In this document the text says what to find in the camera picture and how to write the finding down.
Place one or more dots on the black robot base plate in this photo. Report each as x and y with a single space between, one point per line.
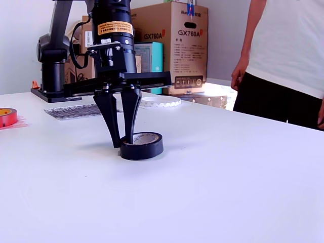
50 97

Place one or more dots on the red tape roll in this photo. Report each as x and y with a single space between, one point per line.
7 117

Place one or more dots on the red scribbled paper sheet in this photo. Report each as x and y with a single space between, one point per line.
24 122

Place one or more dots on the person right forearm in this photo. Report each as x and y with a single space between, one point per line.
250 40

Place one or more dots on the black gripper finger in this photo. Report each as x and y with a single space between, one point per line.
131 106
108 108

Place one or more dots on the person left hand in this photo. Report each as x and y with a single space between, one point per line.
321 114

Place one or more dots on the tall GX760A cardboard box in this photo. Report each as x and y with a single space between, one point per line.
187 50

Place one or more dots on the cardboard box with shipping label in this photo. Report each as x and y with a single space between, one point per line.
86 38

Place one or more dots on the person right hand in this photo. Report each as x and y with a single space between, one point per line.
239 76

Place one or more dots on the teal box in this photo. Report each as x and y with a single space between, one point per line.
157 58

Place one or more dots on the orange table clamp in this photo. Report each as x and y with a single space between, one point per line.
35 84

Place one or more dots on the white foam tape roll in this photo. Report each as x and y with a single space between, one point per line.
162 102

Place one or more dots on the black tape roll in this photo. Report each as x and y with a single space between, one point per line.
144 152

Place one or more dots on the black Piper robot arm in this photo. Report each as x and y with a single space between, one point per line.
111 12

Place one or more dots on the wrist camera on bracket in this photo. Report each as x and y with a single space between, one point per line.
108 59

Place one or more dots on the person in black shorts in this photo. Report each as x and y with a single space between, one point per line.
283 63

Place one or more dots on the black scribbled paper sheet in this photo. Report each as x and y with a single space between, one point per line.
71 112

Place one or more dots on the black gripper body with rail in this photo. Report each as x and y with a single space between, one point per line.
152 79

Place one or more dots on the wide brown cardboard box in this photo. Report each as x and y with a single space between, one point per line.
67 73

